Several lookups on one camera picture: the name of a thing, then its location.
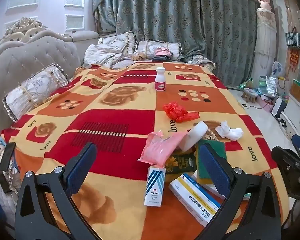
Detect cream embroidered pillow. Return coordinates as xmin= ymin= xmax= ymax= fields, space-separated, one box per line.
xmin=136 ymin=40 xmax=182 ymax=61
xmin=97 ymin=31 xmax=137 ymax=57

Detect dark green snack packet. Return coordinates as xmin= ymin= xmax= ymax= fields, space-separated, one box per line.
xmin=165 ymin=153 xmax=197 ymax=174

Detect folded clothes pile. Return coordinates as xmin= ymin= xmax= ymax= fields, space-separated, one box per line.
xmin=152 ymin=48 xmax=173 ymax=62

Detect white pink pill bottle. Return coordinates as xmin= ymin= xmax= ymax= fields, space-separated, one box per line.
xmin=155 ymin=67 xmax=166 ymax=91

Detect green patterned curtain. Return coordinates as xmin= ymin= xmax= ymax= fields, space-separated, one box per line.
xmin=93 ymin=0 xmax=258 ymax=87

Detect red orange patterned blanket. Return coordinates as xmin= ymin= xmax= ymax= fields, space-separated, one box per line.
xmin=1 ymin=62 xmax=289 ymax=239

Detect cream embroidered pillow right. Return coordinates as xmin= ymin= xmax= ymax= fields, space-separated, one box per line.
xmin=136 ymin=40 xmax=182 ymax=61

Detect pink plastic wrapper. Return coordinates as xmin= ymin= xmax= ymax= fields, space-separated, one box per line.
xmin=138 ymin=130 xmax=187 ymax=168

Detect grey tufted headboard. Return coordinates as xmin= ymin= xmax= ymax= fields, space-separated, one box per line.
xmin=0 ymin=17 xmax=99 ymax=132

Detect white TV cabinet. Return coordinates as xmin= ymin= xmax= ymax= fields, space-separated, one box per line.
xmin=280 ymin=79 xmax=300 ymax=140

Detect blue striped Tobrex box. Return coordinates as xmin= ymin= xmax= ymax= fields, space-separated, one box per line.
xmin=144 ymin=167 xmax=166 ymax=207

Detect crumpled red plastic bag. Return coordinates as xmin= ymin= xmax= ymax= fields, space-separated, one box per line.
xmin=162 ymin=102 xmax=200 ymax=123

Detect blue yellow medicine box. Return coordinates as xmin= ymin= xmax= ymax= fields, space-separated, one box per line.
xmin=169 ymin=173 xmax=221 ymax=226

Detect white tissue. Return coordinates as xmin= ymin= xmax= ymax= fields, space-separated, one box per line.
xmin=215 ymin=121 xmax=243 ymax=141

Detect cream embroidered pillow left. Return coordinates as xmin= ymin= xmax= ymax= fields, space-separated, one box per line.
xmin=97 ymin=31 xmax=137 ymax=57

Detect small wooden stool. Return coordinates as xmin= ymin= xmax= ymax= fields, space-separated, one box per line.
xmin=242 ymin=88 xmax=258 ymax=103

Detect white cylindrical bolster pillow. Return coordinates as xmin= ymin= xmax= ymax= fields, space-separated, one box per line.
xmin=2 ymin=63 xmax=69 ymax=122

